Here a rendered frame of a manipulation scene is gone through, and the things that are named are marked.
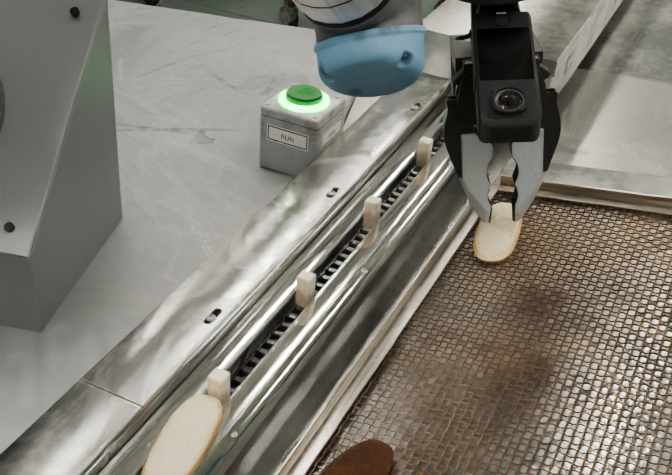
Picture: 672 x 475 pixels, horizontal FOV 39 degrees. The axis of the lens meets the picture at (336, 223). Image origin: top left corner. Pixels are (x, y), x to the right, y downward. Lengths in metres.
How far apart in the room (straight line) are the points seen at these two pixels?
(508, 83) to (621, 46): 0.80
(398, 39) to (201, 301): 0.29
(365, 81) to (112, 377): 0.28
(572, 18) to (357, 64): 0.67
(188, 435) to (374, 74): 0.28
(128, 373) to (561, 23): 0.75
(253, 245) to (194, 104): 0.36
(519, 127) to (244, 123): 0.51
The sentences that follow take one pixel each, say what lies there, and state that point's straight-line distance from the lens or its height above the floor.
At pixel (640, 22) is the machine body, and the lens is 1.60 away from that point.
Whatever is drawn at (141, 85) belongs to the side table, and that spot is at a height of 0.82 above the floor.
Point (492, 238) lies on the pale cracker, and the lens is 0.81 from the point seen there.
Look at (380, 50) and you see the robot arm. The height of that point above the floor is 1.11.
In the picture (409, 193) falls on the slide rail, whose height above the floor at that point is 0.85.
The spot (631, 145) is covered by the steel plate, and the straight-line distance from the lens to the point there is 1.20.
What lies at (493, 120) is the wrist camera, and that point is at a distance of 0.68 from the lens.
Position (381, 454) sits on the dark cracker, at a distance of 0.61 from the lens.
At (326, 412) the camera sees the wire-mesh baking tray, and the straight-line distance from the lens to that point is 0.64.
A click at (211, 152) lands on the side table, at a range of 1.06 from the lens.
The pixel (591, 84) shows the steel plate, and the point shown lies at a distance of 1.34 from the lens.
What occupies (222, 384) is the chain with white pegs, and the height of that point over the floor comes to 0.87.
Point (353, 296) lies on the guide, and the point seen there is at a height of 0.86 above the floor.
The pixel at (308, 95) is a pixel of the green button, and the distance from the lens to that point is 1.01.
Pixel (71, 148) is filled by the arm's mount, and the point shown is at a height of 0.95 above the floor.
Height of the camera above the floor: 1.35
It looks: 34 degrees down
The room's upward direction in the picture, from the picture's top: 5 degrees clockwise
